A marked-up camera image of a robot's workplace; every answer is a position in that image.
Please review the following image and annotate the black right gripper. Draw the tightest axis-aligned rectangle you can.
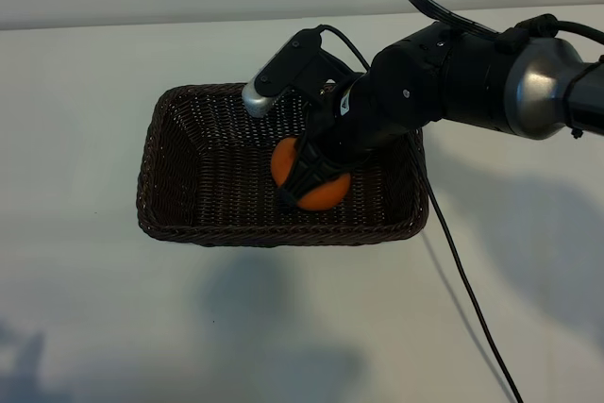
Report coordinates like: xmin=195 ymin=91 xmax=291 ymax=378
xmin=278 ymin=73 xmax=403 ymax=211

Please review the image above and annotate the orange mandarin fruit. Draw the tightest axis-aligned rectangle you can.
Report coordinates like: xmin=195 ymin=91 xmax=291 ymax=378
xmin=270 ymin=137 xmax=353 ymax=212

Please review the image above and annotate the dark brown wicker basket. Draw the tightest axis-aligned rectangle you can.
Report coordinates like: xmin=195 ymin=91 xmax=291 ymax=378
xmin=136 ymin=81 xmax=431 ymax=249

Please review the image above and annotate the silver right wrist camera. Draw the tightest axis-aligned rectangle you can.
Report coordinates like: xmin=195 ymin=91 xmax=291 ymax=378
xmin=242 ymin=76 xmax=294 ymax=120

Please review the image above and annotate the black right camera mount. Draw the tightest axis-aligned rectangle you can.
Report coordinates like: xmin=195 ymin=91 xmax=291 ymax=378
xmin=253 ymin=25 xmax=365 ymax=98

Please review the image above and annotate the flat black ribbon cable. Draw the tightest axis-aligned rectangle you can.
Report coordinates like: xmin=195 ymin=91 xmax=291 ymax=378
xmin=407 ymin=0 xmax=502 ymax=43

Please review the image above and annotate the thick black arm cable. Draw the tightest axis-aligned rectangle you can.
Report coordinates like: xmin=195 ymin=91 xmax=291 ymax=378
xmin=495 ymin=13 xmax=604 ymax=53

